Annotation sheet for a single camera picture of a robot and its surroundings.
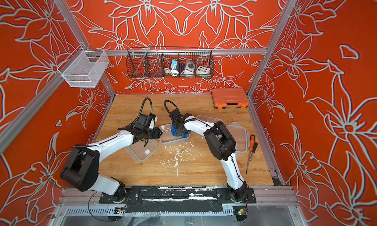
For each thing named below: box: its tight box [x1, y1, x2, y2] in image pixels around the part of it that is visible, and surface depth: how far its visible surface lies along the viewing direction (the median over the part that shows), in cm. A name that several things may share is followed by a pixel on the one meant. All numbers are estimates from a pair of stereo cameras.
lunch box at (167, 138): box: [159, 123, 190, 147], surface depth 97 cm
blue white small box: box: [171, 59, 179, 70], surface depth 85 cm
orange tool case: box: [211, 87, 250, 110], surface depth 116 cm
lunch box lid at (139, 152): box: [124, 139, 158, 163], surface depth 89 cm
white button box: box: [196, 65, 211, 75], surface depth 96 cm
